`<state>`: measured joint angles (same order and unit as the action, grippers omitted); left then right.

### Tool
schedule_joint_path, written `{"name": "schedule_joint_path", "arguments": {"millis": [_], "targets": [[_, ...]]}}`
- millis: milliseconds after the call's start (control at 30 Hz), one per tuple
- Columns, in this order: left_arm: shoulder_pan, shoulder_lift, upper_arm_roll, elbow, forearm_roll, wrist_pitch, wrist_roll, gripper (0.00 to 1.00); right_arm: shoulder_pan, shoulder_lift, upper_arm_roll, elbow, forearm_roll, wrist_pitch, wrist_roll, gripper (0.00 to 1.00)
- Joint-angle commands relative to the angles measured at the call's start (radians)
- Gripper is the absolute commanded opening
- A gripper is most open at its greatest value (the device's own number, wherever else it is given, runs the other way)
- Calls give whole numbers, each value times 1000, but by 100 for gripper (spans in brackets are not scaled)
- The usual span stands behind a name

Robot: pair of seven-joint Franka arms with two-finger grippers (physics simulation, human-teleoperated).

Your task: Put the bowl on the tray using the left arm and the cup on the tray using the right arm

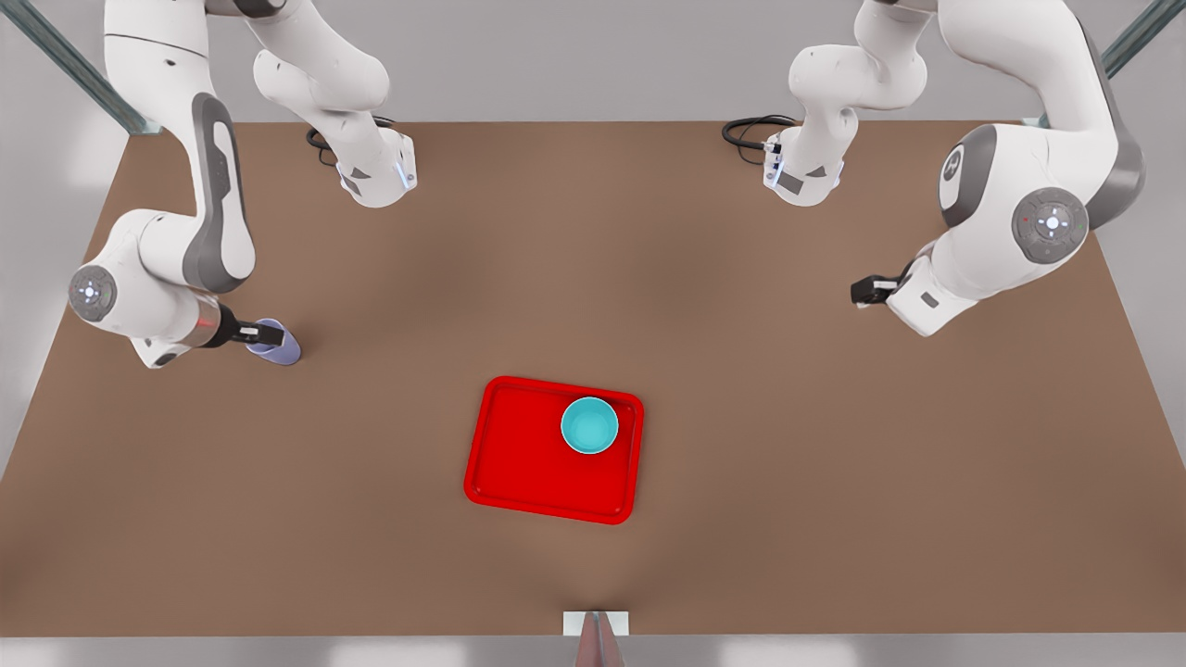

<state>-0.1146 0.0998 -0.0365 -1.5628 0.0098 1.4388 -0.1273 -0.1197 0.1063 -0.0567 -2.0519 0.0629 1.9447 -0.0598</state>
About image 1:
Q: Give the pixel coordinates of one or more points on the lavender cup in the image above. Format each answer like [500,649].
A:
[281,347]

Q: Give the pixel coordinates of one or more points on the silver frame post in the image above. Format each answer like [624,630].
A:
[597,639]
[1135,37]
[69,65]

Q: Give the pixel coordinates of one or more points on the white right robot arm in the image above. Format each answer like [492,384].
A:
[153,250]

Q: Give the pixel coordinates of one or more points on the teal bowl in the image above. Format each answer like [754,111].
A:
[589,425]

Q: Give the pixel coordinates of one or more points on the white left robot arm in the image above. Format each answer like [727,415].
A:
[1038,111]

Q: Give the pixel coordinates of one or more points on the red tray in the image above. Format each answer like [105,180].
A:
[528,463]

